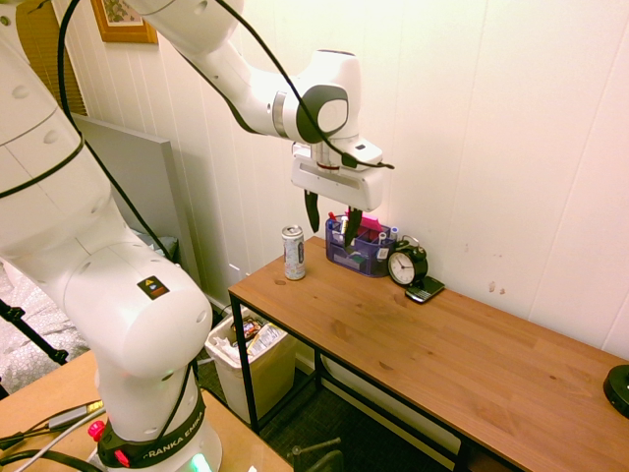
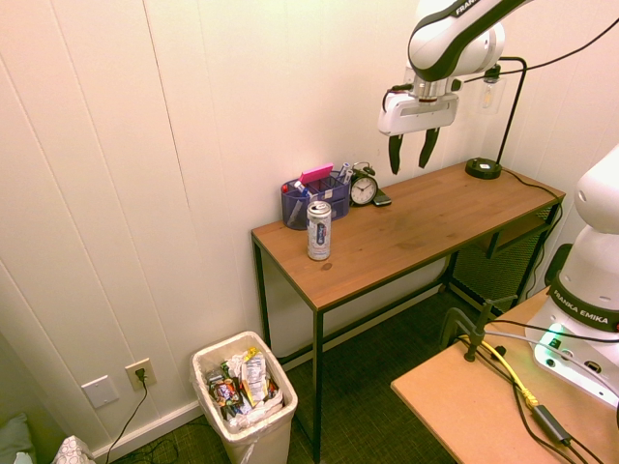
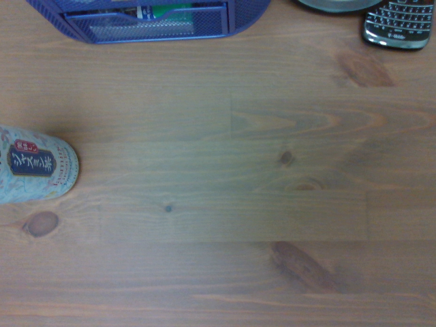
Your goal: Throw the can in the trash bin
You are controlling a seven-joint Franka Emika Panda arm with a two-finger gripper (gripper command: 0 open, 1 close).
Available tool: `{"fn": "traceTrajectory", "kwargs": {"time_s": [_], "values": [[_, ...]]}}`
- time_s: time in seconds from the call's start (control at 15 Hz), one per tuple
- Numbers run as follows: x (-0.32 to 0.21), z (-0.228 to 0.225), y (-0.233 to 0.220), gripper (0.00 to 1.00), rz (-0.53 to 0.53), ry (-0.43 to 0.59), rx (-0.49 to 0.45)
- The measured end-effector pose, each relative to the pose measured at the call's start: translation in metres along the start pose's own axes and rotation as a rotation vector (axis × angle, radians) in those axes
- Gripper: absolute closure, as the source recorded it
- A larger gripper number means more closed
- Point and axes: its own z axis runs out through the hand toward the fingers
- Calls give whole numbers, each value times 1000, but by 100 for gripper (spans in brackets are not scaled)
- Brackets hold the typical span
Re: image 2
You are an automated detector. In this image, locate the black table clamp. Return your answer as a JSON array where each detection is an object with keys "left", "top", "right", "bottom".
[{"left": 438, "top": 295, "right": 518, "bottom": 363}]

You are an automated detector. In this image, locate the wooden desk with black frame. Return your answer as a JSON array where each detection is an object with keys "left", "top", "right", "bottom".
[{"left": 250, "top": 159, "right": 567, "bottom": 464}]

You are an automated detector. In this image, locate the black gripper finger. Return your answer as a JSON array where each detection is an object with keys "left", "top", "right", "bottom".
[
  {"left": 387, "top": 133, "right": 405, "bottom": 175},
  {"left": 417, "top": 127, "right": 441, "bottom": 169}
]

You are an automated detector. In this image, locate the light wooden robot table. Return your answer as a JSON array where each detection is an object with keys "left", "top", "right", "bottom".
[{"left": 390, "top": 286, "right": 619, "bottom": 464}]

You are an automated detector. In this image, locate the black power cord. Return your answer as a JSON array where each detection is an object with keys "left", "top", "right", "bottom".
[{"left": 103, "top": 368, "right": 180, "bottom": 464}]

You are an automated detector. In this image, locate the beige wall power outlet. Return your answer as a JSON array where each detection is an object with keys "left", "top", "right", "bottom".
[{"left": 124, "top": 357, "right": 158, "bottom": 391}]

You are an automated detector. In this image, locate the white plastic trash bin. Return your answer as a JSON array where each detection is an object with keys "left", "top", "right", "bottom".
[{"left": 191, "top": 330, "right": 299, "bottom": 464}]

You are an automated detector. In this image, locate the white blank wall plate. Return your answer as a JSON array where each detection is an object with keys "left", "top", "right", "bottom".
[{"left": 80, "top": 374, "right": 121, "bottom": 410}]

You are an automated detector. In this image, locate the yellow ethernet cable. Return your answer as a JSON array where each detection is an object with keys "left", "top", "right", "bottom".
[{"left": 457, "top": 333, "right": 540, "bottom": 407}]

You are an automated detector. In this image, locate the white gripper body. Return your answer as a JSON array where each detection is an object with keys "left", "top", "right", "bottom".
[{"left": 376, "top": 79, "right": 461, "bottom": 136}]

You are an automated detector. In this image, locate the black lamp cord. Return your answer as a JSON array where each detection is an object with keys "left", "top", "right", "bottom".
[{"left": 500, "top": 166, "right": 565, "bottom": 297}]

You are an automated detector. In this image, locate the black desk lamp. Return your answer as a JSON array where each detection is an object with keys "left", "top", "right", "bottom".
[{"left": 463, "top": 55, "right": 528, "bottom": 181}]

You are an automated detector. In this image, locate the crumpled snack wrappers trash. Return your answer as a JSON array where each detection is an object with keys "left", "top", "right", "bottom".
[{"left": 205, "top": 347, "right": 281, "bottom": 420}]

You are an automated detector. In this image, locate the white patterned tissue box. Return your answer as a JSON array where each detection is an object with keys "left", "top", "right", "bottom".
[{"left": 49, "top": 434, "right": 98, "bottom": 464}]

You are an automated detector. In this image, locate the pink sticky note pad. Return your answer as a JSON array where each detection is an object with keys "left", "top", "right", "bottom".
[{"left": 298, "top": 162, "right": 335, "bottom": 184}]

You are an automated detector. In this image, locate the black twin-bell alarm clock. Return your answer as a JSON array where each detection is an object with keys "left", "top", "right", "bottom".
[{"left": 348, "top": 160, "right": 379, "bottom": 208}]

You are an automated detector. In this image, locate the black cable adapter box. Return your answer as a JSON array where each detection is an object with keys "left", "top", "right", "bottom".
[{"left": 530, "top": 404, "right": 574, "bottom": 446}]

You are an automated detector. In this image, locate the silver energy drink can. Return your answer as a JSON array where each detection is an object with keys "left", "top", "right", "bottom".
[{"left": 306, "top": 200, "right": 334, "bottom": 262}]

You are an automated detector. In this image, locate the blue mesh desk organizer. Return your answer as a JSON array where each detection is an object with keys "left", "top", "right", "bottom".
[{"left": 280, "top": 170, "right": 351, "bottom": 231}]

